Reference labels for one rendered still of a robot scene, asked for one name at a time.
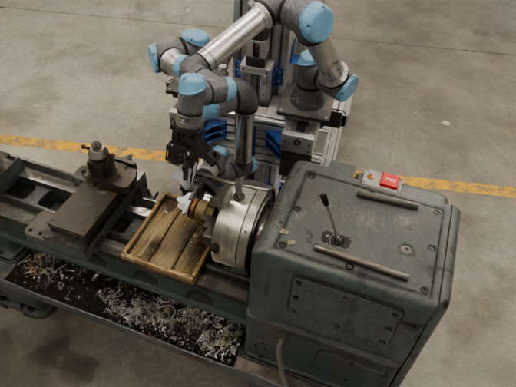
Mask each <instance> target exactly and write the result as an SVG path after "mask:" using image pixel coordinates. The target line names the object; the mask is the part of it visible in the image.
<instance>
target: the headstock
mask: <svg viewBox="0 0 516 387"><path fill-rule="evenodd" d="M363 175H364V173H358V174H357V175H355V177H354V178H352V179H350V178H348V177H347V176H346V175H345V174H344V173H342V172H339V171H336V170H331V169H329V168H328V167H326V166H323V165H320V164H314V163H311V162H308V161H298V162H296V163H295V164H294V165H293V166H292V167H291V169H290V172H289V174H288V176H287V178H286V180H285V182H284V184H283V187H282V189H281V191H280V192H279V195H278V197H277V198H276V202H275V203H274V205H273V208H272V210H271V211H270V214H269V216H268V218H267V220H266V222H265V224H264V226H263V228H262V230H261V233H260V235H259V237H258V239H257V241H256V243H255V245H254V247H253V250H252V254H251V267H250V291H249V303H248V310H249V313H250V315H251V316H253V317H255V318H257V319H261V320H264V321H267V322H272V321H276V320H278V321H281V322H284V323H288V324H290V325H292V326H296V327H299V328H301V329H304V330H307V331H310V332H314V333H316V334H318V335H321V336H325V337H327V338H329V339H333V340H335V341H338V342H341V343H344V344H346V345H349V346H353V347H355V348H357V349H361V350H364V351H367V352H370V353H372V354H375V355H377V356H381V357H383V358H386V359H390V360H392V361H394V362H398V363H401V364H403V365H405V366H412V365H413V364H414V362H415V360H416V359H417V358H418V356H419V354H420V353H421V351H422V350H423V348H424V346H425V344H426V343H427V341H428V340H429V338H430V337H431V335H432V333H433V332H434V330H435V328H436V327H437V325H438V324H439V322H440V321H441V319H442V317H443V316H444V314H445V312H446V311H447V309H448V307H449V304H450V300H451V294H452V282H453V275H454V268H455V256H456V250H457V242H458V230H459V224H460V217H461V211H460V210H459V209H458V208H457V207H456V206H455V205H451V206H449V205H448V199H447V197H446V196H444V195H443V194H440V193H435V192H432V191H429V190H424V189H422V188H418V187H413V186H410V185H408V184H403V185H402V190H401V193H400V194H398V193H393V192H391V191H387V190H383V189H380V188H377V187H372V186H369V185H366V184H361V182H362V178H363ZM358 190H364V191H368V192H371V193H374V194H381V195H385V196H388V197H394V198H398V199H401V200H407V201H411V202H415V203H419V207H418V209H417V210H414V209H411V208H407V207H401V206H398V205H395V204H390V203H385V202H381V201H377V200H371V199H368V198H364V197H358V196H356V194H357V191H358ZM322 193H326V194H327V197H328V201H329V209H330V212H331V214H332V218H333V220H334V223H335V225H336V229H337V232H338V235H339V236H340V237H342V238H343V239H344V240H345V242H344V244H343V245H341V246H337V245H335V244H334V242H333V238H334V237H335V236H336V235H335V233H334V230H333V228H332V224H331V221H330V218H329V215H328V213H327V210H326V207H325V206H324V205H323V202H322V200H321V198H320V194H322ZM281 220H282V221H283V223H281V224H279V221H281ZM282 228H283V229H285V230H288V231H289V233H288V236H287V235H286V234H283V233H280V231H281V229H282ZM288 240H295V243H296V244H292V245H288V243H287V242H288ZM316 243H320V244H322V245H325V246H329V247H331V248H333V249H336V250H340V251H342V252H345V253H349V254H352V255H354V256H357V257H360V258H363V259H365V260H369V261H372V262H374V263H378V264H380V265H383V266H387V267H389V268H392V269H394V270H398V271H401V272H403V273H407V274H409V278H408V281H407V282H406V281H404V280H401V279H397V278H395V277H392V276H389V275H386V274H384V273H380V272H377V271H375V270H371V269H369V268H366V267H364V266H360V265H357V264H354V263H351V262H349V261H346V260H342V259H340V258H337V257H335V256H331V255H329V254H326V253H322V252H319V251H318V250H314V247H315V245H316Z"/></svg>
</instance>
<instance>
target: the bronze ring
mask: <svg viewBox="0 0 516 387"><path fill-rule="evenodd" d="M204 214H206V215H210V216H212V217H217V214H218V208H217V207H213V206H211V205H209V201H208V200H204V199H201V200H200V199H197V198H193V199H192V201H191V202H190V206H189V207H188V211H187V215H188V217H189V218H191V219H194V220H195V221H197V222H199V223H201V218H202V217H203V215H204Z"/></svg>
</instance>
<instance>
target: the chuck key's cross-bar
mask: <svg viewBox="0 0 516 387"><path fill-rule="evenodd" d="M168 163H169V164H172V163H171V162H170V161H168ZM173 165H175V166H178V167H179V166H180V165H181V164H173ZM196 173H197V174H200V175H203V176H205V177H209V178H211V179H213V180H217V181H219V182H221V183H224V184H230V185H234V186H235V182H234V181H230V180H224V179H222V178H219V177H216V176H214V175H211V174H208V173H205V172H203V171H200V170H197V171H196ZM241 187H245V188H250V189H254V190H261V191H265V192H269V188H265V187H258V186H253V185H249V184H241Z"/></svg>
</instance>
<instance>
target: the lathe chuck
mask: <svg viewBox="0 0 516 387"><path fill-rule="evenodd" d="M240 179H241V180H242V179H243V180H242V184H249V185H253V186H258V187H261V186H262V185H263V183H260V182H257V181H254V180H250V179H246V178H244V177H241V178H240ZM256 192H257V190H254V189H250V188H245V187H242V194H243V195H244V198H243V199H242V200H235V198H234V195H235V194H236V191H235V186H234V185H231V186H230V188H229V190H228V191H227V194H226V196H225V197H224V199H223V202H222V204H221V207H220V210H219V213H218V215H217V219H216V223H215V226H214V229H213V236H212V241H211V243H213V244H215V243H218V246H220V252H219V253H215V251H213V250H211V256H212V258H213V261H215V262H218V263H222V264H224V265H227V266H231V267H233V268H236V269H237V267H236V252H237V244H238V240H239V237H240V231H241V229H242V225H243V221H244V219H245V216H246V213H247V211H248V209H249V206H250V204H251V201H252V199H253V197H254V195H255V193H256Z"/></svg>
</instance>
